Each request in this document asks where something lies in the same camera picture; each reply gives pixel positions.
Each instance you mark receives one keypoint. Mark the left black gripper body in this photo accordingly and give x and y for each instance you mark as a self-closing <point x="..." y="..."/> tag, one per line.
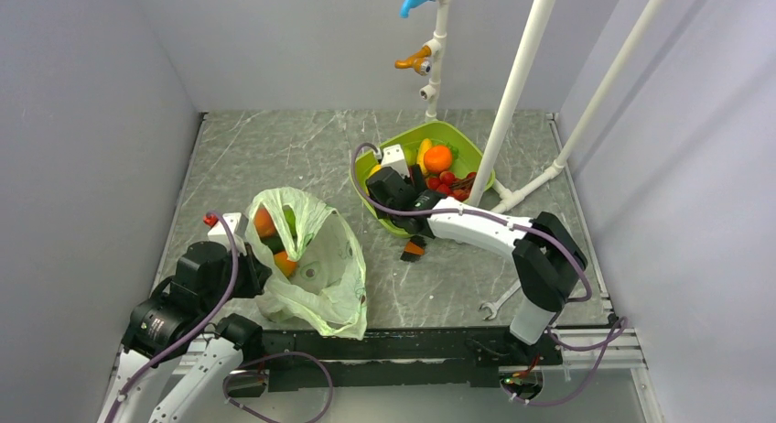
<point x="247" y="284"/>

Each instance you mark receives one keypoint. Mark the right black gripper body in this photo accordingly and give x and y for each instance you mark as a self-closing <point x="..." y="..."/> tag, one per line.
<point x="415" y="179"/>

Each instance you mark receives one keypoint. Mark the light green plastic bag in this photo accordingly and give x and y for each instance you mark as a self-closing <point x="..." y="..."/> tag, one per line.
<point x="328" y="289"/>

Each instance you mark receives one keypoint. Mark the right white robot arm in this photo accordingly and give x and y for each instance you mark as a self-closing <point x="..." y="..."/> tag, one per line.
<point x="548" y="262"/>

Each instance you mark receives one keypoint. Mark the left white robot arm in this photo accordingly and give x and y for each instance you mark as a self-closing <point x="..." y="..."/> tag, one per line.
<point x="162" y="328"/>

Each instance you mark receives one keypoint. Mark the orange fruit in bag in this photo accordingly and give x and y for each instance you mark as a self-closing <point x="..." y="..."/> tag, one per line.
<point x="285" y="264"/>
<point x="263" y="223"/>

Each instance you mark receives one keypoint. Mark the green fruit in bag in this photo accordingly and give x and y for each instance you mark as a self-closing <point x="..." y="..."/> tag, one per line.
<point x="290" y="218"/>

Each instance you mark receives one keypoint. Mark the green apple in basket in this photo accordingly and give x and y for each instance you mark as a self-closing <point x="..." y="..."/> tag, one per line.
<point x="410" y="156"/>

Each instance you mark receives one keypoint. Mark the orange fruit in basket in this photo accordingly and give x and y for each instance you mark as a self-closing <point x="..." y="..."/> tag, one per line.
<point x="438" y="159"/>

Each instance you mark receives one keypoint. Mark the yellow banana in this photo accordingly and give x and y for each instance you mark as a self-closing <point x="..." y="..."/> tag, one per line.
<point x="424" y="147"/>

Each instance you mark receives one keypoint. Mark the green plastic basket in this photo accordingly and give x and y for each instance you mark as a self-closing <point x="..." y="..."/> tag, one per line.
<point x="467" y="156"/>

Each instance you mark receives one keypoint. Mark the orange black small tool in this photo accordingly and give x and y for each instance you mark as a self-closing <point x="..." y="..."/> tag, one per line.
<point x="414" y="249"/>

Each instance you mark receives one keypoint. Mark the orange faucet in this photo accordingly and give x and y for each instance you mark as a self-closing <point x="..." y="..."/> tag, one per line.
<point x="419" y="62"/>

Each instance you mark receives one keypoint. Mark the white pipe with faucets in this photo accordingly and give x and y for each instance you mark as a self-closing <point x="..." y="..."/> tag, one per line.
<point x="438" y="45"/>

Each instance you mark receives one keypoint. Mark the silver wrench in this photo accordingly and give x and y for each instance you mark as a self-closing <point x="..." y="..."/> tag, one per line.
<point x="493" y="307"/>

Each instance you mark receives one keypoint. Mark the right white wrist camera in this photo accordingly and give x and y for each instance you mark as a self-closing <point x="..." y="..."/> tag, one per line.
<point x="393" y="157"/>

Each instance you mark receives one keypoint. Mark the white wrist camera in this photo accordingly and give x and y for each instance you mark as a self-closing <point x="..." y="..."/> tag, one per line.
<point x="228" y="230"/>
<point x="393" y="157"/>

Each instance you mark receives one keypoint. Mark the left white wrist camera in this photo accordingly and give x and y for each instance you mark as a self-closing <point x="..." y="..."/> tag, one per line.
<point x="228" y="230"/>

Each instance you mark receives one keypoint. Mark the white pvc pipe frame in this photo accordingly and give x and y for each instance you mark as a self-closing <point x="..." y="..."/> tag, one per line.
<point x="533" y="32"/>

